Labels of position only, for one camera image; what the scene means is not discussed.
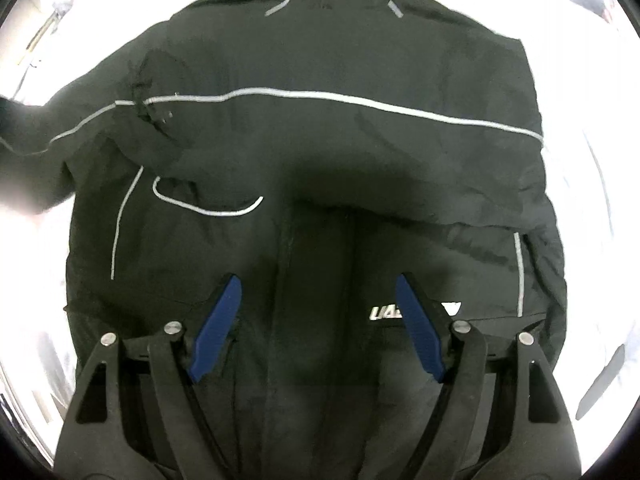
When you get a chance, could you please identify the white bed duvet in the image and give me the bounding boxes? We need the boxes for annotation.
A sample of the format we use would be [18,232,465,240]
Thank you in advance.
[0,0,640,466]

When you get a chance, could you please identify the black jacket with grey piping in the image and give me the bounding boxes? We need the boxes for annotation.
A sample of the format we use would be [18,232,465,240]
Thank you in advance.
[0,0,568,480]

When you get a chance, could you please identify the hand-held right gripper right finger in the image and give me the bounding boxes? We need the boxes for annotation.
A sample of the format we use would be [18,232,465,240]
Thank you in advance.
[395,272,583,480]

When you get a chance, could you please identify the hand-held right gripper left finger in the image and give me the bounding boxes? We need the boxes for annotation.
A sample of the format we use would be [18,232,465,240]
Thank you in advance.
[52,272,244,480]

